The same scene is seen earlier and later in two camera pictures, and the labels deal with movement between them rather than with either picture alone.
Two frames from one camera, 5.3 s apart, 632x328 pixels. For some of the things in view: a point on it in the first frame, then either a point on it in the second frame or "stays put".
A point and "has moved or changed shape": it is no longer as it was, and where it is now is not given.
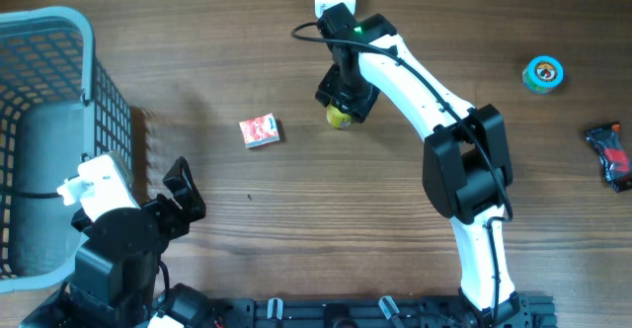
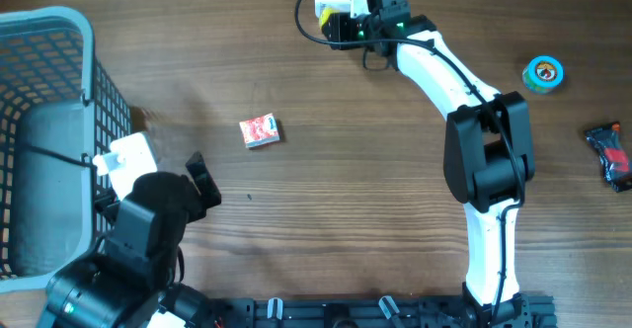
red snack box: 260,130 stays put
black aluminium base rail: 528,310 stays put
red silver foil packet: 614,153 stays put
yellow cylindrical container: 337,119 has moved or changed shape
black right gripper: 358,108 → 340,33
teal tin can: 542,74 stays put
